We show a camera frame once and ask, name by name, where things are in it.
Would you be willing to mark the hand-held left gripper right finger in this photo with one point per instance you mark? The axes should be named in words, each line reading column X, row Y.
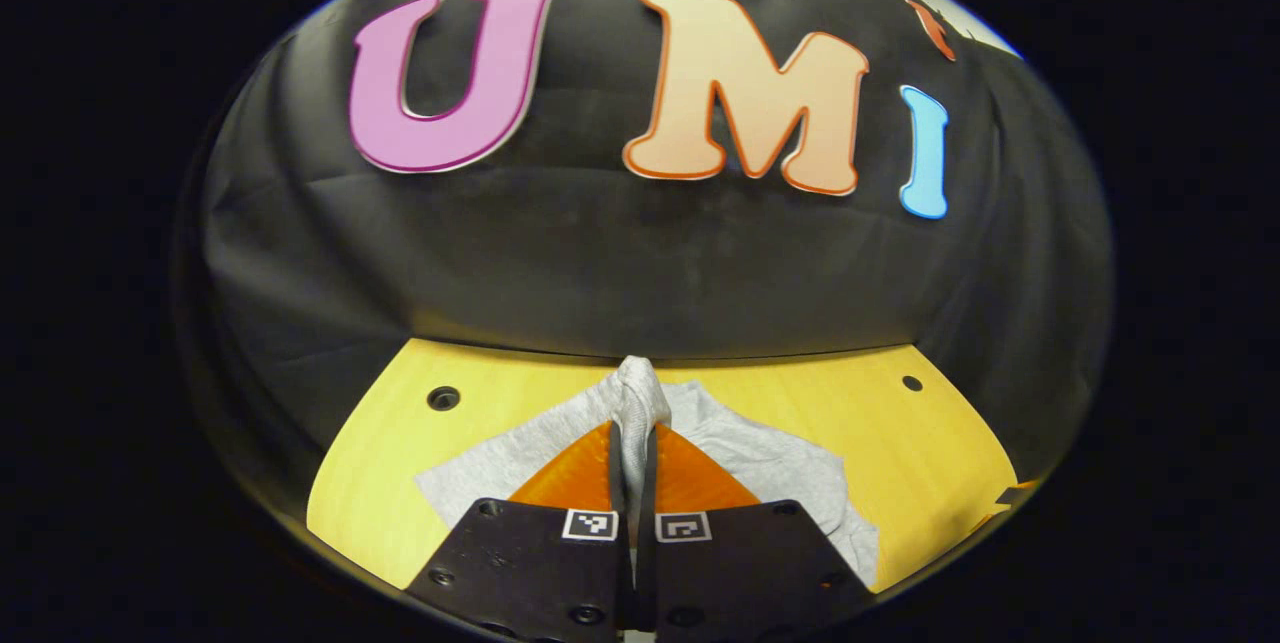
column 648, row 573

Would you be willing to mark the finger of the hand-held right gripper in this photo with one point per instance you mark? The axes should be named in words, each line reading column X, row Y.
column 1015, row 494

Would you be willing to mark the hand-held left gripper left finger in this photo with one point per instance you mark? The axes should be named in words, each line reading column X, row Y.
column 622, row 573

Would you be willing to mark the grey zip-neck sweatshirt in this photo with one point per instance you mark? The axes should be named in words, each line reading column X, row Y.
column 760, row 463

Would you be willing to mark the black table hole cap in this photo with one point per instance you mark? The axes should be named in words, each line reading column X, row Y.
column 443, row 398
column 911, row 383

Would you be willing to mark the black backdrop cloth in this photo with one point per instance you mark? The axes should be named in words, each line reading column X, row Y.
column 600, row 263

